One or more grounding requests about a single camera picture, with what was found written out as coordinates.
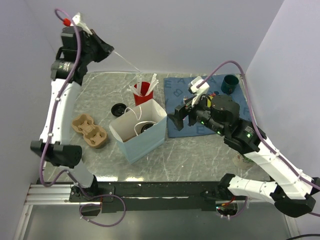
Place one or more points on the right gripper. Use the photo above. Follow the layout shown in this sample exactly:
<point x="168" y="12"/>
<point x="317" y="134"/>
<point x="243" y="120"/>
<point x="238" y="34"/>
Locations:
<point x="181" y="111"/>

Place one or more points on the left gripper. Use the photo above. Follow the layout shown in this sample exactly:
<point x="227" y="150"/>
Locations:
<point x="105" y="49"/>

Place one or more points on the black cup lid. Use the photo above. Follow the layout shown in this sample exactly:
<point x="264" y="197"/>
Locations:
<point x="146" y="127"/>
<point x="118" y="109"/>

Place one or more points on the light blue paper bag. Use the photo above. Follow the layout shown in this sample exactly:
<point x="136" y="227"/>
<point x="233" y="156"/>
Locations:
<point x="126" y="130"/>

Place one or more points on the single white straw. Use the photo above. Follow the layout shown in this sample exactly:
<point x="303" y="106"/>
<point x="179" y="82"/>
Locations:
<point x="127" y="62"/>

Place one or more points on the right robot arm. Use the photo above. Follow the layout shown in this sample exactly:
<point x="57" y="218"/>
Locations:
<point x="291" y="191"/>

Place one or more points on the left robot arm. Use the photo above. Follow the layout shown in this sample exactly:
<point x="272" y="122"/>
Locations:
<point x="80" y="47"/>

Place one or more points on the blue letter-print cloth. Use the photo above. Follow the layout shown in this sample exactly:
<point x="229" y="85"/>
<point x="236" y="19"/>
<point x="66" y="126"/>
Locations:
<point x="176" y="89"/>

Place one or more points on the yellow dotted plate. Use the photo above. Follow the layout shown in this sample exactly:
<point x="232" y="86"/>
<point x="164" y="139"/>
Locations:
<point x="209" y="101"/>

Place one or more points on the red straw holder cup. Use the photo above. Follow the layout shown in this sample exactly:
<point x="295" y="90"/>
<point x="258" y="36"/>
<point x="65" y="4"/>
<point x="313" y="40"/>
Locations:
<point x="140" y="99"/>

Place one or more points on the white wrapped straws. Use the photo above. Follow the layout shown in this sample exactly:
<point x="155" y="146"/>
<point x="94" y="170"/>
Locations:
<point x="154" y="81"/>

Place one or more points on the dark green mug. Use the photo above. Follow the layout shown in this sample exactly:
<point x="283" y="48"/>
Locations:
<point x="229" y="84"/>

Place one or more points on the cardboard cup carrier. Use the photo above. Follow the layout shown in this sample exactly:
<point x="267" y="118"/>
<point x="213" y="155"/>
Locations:
<point x="94" y="135"/>

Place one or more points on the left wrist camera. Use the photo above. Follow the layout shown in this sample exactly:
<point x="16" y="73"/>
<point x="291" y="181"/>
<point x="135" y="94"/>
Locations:
<point x="78" y="21"/>

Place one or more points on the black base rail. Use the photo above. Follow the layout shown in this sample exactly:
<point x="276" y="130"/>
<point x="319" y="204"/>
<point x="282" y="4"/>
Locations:
<point x="116" y="196"/>

